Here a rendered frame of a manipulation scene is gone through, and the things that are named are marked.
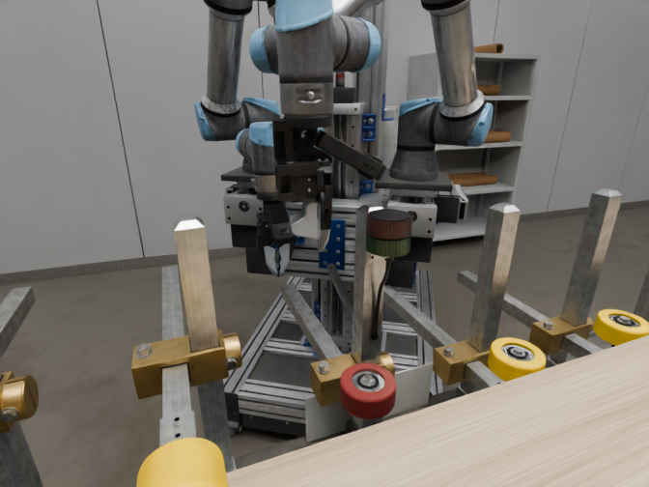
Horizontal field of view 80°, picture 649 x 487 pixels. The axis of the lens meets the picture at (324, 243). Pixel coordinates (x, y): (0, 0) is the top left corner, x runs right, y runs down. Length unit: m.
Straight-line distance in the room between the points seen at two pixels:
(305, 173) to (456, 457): 0.40
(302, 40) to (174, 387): 0.45
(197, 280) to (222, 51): 0.75
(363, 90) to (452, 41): 0.45
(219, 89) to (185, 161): 1.97
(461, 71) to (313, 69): 0.58
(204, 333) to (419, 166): 0.86
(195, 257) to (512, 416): 0.45
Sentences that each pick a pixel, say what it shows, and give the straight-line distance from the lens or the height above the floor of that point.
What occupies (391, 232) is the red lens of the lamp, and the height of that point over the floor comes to 1.12.
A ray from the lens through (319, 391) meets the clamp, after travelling 0.66.
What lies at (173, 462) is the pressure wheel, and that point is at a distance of 0.42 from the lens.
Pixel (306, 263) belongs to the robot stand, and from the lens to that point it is 1.35.
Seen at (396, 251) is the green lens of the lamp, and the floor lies 1.10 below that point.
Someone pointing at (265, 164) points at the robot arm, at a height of 1.14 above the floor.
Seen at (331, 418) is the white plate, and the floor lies 0.74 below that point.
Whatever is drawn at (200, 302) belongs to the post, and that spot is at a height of 1.04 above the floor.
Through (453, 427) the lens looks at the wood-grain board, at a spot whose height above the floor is 0.90.
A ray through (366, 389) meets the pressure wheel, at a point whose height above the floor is 0.90.
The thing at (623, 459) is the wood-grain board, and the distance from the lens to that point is 0.61.
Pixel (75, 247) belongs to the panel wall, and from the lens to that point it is 3.40.
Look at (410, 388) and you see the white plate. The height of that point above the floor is 0.75.
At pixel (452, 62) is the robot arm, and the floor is 1.35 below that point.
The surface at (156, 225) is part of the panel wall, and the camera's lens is 3.25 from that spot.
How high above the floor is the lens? 1.29
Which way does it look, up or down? 21 degrees down
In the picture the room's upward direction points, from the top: straight up
